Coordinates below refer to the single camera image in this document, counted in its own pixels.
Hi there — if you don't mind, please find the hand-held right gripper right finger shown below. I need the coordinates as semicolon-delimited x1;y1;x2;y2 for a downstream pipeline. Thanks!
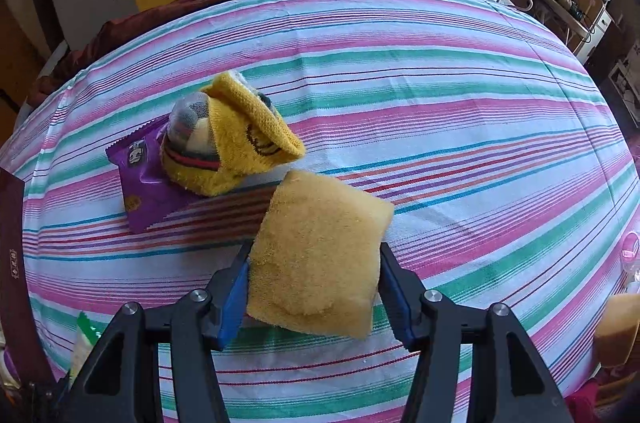
377;242;573;423

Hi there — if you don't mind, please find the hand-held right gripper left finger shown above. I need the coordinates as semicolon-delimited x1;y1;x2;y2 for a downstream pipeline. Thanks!
70;240;253;423

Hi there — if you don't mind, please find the yellow smiley sock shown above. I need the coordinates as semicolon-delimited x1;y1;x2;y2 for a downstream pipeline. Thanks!
161;71;307;197

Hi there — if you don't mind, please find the clear plastic bundle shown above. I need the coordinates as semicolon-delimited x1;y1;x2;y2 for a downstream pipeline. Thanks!
167;94;217;155

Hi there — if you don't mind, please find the purple snack packet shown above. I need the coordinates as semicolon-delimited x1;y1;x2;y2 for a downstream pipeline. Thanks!
105;121;211;235

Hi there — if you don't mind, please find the green packet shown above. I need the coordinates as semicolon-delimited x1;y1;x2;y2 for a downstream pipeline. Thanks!
70;312;103;379

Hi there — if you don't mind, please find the striped bedsheet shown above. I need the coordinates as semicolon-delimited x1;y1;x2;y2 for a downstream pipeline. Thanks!
0;0;640;423

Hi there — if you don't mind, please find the red cloth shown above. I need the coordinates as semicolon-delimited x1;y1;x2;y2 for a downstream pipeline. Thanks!
565;378;640;423

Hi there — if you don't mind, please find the pink plastic item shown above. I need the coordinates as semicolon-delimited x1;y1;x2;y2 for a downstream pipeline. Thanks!
620;233;640;276

